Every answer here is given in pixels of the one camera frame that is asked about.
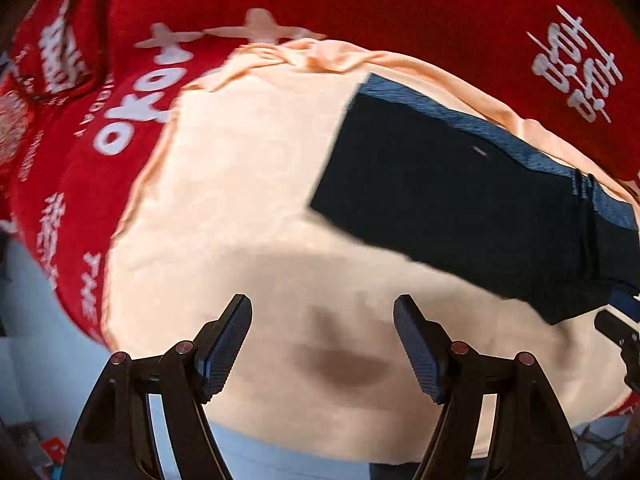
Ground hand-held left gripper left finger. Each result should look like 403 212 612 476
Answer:
65 294 252 480

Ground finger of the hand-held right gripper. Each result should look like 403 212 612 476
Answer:
594 309 640 392
607 291 640 322

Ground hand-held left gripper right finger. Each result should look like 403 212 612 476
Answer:
393 295 586 480

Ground black pants with blue stripes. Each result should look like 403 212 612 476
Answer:
310 72 640 326

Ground cream cloth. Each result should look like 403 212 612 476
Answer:
106 40 640 465

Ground red embroidered cushion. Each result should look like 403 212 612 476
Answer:
0 87 37 171

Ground red printed blanket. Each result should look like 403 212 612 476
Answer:
0 0 640 418

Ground metal chair frame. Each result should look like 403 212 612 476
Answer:
570 410 640 480

